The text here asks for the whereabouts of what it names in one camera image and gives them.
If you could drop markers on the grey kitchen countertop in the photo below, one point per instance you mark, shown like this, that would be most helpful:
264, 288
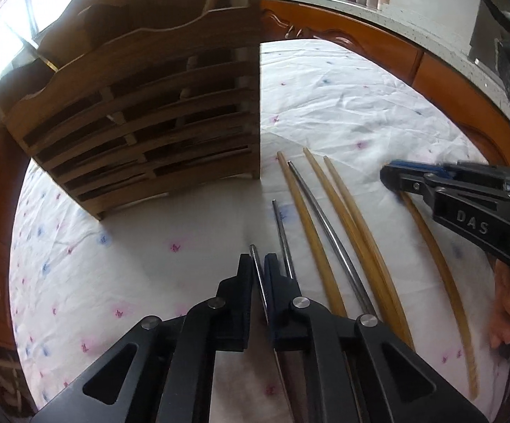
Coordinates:
435, 31

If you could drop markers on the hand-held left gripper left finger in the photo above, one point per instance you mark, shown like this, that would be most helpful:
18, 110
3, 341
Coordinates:
241, 286

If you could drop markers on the wooden chopstick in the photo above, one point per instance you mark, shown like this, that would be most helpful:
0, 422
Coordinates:
334, 198
307, 229
351, 202
453, 282

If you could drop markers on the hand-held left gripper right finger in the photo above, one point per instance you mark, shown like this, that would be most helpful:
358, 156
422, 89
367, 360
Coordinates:
270, 299

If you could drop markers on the white floral tablecloth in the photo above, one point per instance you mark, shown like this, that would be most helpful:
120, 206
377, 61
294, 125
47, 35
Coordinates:
149, 251

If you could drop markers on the brown wooden base cabinets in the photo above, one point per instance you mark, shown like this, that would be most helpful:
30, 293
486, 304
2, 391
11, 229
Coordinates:
369, 39

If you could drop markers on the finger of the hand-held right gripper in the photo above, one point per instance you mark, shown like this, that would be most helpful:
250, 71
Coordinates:
435, 169
407, 183

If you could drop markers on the wooden utensil holder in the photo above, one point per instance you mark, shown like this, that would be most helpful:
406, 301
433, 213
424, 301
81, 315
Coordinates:
149, 110

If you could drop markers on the metal chopstick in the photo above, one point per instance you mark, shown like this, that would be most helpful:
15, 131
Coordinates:
281, 233
258, 273
325, 224

